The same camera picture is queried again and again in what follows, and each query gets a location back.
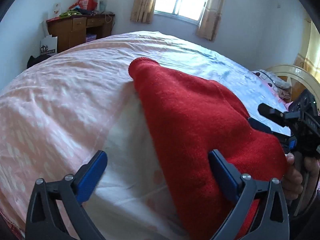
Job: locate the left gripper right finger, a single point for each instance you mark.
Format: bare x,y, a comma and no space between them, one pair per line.
271,219

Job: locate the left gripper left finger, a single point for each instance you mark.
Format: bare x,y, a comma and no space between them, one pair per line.
44,220

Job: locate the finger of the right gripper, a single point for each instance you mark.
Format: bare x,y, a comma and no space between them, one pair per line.
272,114
287,143

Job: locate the red knitted sweater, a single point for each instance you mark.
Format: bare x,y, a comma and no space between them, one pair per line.
187,117

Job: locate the right hand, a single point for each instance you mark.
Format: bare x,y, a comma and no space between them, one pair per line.
292,180

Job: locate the grey patterned pillow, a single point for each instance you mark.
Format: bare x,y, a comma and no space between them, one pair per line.
281,88

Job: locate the cream wooden headboard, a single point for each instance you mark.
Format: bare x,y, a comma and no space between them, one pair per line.
299,79

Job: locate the yellow side curtain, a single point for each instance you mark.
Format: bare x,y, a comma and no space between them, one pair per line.
308,57

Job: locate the blue pink bed sheet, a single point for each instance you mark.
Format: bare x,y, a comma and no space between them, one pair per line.
57,114

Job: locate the right beige curtain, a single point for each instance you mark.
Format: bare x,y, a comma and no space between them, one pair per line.
210,20

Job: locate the beige curtain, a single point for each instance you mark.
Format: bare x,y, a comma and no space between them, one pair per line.
143,11
210,20

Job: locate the black bag on floor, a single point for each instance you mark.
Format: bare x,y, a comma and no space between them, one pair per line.
35,60

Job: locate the white paper bag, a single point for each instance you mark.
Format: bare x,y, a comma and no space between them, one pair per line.
48,45

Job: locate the left beige curtain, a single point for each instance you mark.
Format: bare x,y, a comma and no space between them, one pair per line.
143,11

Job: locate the wooden desk with drawers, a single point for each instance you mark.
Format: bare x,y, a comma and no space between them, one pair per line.
73,31

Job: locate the green items on desk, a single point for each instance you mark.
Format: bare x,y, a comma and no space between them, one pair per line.
69,13

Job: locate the red gift bag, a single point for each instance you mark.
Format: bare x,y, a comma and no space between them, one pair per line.
85,4

